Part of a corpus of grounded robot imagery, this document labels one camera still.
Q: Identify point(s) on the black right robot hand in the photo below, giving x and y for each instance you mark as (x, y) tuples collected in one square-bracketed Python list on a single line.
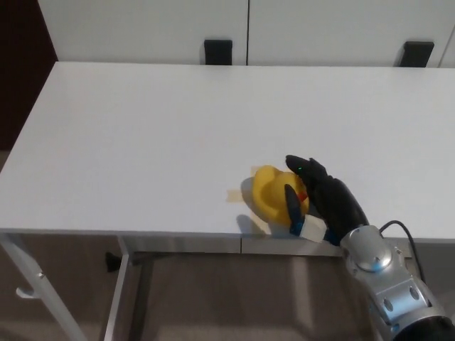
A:
[(334, 202)]

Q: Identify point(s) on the yellow rubber duck toy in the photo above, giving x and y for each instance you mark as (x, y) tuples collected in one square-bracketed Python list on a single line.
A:
[(270, 193)]

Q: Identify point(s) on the beige tape cross marker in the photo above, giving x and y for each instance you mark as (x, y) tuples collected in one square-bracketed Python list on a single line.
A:
[(234, 195)]

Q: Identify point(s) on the white cabinet panel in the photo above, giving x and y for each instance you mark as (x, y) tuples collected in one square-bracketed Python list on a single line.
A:
[(348, 32), (142, 30)]

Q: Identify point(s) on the black floor foot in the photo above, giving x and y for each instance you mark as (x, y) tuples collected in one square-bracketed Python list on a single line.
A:
[(112, 262)]

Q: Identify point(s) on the white coat hook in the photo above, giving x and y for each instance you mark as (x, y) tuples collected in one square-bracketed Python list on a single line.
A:
[(25, 293)]

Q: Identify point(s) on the black bracket foot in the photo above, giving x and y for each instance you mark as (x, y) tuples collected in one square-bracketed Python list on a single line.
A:
[(418, 55), (217, 52)]

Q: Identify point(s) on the white metal desk frame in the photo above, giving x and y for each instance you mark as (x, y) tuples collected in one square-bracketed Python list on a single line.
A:
[(121, 277)]

